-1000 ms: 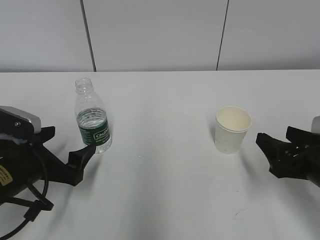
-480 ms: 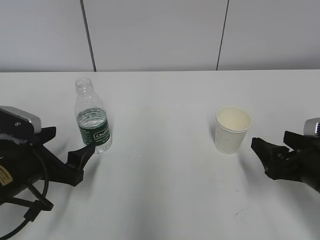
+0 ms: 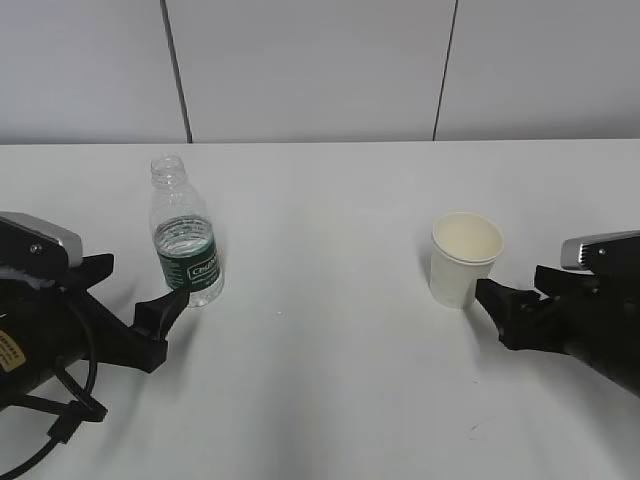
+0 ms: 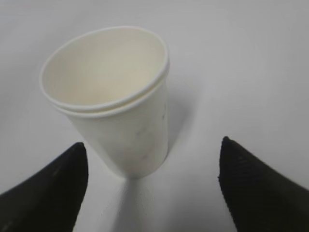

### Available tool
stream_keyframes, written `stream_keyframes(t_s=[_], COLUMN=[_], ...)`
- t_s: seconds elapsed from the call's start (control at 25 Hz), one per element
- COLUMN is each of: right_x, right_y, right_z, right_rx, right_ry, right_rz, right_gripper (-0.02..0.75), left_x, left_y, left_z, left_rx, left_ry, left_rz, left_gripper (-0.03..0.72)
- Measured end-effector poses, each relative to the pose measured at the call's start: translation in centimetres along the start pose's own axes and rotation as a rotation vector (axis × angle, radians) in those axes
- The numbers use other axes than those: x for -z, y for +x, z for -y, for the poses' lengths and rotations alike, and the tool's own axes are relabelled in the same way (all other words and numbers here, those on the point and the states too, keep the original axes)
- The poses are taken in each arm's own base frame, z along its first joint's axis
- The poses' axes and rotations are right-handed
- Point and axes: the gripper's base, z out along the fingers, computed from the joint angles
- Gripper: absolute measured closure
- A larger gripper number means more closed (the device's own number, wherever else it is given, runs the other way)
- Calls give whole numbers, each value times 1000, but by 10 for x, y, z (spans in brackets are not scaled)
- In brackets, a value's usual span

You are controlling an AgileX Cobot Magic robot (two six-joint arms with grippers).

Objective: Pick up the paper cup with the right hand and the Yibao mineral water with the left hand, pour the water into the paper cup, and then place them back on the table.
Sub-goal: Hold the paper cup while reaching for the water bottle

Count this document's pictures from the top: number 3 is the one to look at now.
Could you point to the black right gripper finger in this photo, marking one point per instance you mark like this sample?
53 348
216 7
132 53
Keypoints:
564 285
505 305

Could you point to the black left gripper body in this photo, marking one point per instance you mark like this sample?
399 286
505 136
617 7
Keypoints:
52 345

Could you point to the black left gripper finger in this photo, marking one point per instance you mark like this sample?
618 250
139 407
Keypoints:
155 318
91 271

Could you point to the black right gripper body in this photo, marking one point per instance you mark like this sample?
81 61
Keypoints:
598 326

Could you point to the clear green-label water bottle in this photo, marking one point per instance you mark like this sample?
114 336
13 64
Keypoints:
182 233

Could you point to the white paper cup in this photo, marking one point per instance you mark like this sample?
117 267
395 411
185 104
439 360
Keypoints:
465 247

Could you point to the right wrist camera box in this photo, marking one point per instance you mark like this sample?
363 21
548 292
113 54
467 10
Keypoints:
606 254

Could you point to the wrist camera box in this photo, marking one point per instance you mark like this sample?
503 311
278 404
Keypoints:
606 254
38 248

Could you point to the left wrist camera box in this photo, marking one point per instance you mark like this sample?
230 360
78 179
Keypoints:
38 248

